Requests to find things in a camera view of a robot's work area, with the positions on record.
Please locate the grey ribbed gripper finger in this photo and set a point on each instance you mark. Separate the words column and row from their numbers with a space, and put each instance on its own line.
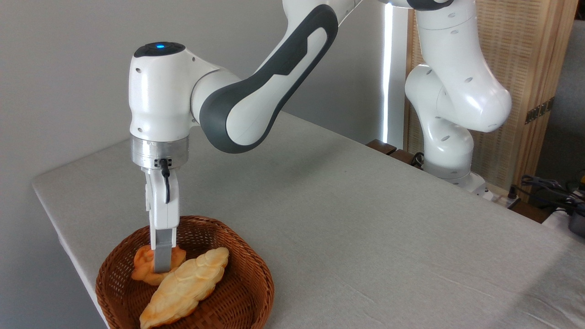
column 163, row 251

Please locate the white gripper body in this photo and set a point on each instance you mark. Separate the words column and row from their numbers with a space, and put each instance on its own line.
column 160, row 210

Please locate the round orange bread roll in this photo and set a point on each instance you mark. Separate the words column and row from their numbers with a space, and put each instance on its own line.
column 144, row 269

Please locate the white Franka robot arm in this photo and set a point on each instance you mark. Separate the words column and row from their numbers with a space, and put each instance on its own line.
column 256, row 105

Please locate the long braided bread loaf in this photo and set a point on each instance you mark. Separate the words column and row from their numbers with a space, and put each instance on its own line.
column 187, row 285

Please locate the brown wicker basket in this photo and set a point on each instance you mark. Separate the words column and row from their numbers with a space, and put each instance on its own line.
column 237, row 292

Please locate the dark brown wooden block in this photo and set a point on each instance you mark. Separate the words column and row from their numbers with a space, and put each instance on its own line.
column 381, row 146
column 404, row 157

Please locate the brass screen hinge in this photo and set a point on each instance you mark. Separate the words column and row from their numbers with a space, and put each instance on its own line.
column 539, row 110

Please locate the wooden slatted folding screen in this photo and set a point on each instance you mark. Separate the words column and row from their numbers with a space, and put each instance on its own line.
column 530, row 50

